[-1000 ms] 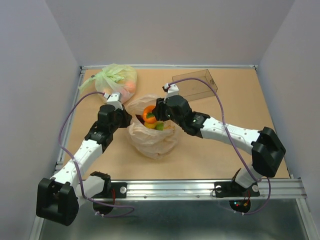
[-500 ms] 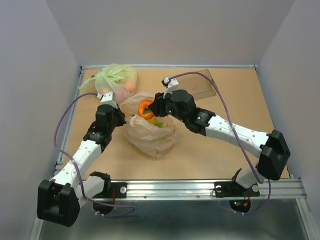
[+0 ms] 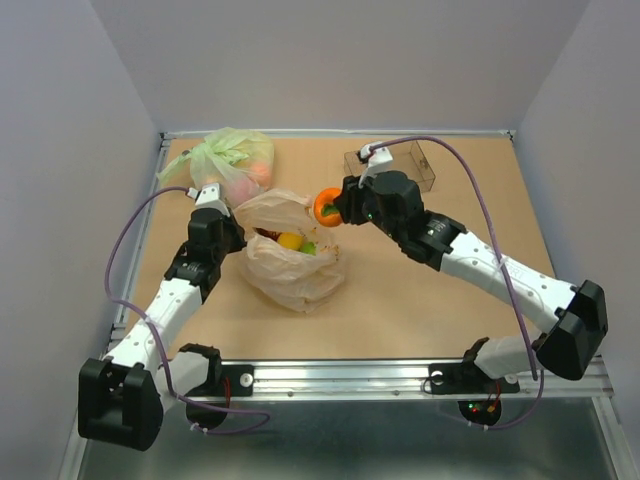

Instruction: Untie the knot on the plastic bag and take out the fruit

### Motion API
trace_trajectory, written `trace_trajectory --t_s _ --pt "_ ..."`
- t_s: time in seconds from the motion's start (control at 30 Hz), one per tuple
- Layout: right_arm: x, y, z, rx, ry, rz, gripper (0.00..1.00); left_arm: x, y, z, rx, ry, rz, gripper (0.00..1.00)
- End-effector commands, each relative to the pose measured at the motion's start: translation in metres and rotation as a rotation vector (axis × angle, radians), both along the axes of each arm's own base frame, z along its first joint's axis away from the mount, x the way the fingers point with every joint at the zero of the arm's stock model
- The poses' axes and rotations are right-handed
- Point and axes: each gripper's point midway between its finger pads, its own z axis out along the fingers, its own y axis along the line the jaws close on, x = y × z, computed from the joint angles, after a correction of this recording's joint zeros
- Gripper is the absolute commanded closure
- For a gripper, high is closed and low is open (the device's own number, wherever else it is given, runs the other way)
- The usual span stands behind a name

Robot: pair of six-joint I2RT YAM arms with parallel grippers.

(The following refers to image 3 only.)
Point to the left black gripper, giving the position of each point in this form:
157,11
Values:
238,232

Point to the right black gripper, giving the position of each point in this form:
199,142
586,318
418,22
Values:
350,199

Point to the orange persimmon with green calyx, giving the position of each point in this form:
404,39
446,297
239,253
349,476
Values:
325,211

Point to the green bumpy fruit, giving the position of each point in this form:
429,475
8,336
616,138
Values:
309,248

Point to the orange translucent plastic bag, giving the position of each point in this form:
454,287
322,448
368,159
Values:
293,279

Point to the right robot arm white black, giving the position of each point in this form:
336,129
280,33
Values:
570,321

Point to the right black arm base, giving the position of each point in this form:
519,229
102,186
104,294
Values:
481,402

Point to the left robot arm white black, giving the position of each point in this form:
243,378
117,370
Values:
123,397

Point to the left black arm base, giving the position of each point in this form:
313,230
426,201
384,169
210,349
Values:
234,381

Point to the green plastic bag with fruit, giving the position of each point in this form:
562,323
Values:
240,160

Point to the clear plastic box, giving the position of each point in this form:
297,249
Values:
408,158

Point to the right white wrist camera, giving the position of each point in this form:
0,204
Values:
376,158

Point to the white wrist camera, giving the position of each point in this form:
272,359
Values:
376,158
209,196

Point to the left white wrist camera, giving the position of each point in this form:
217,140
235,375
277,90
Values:
209,196

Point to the aluminium front rail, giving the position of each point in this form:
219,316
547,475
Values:
316,380

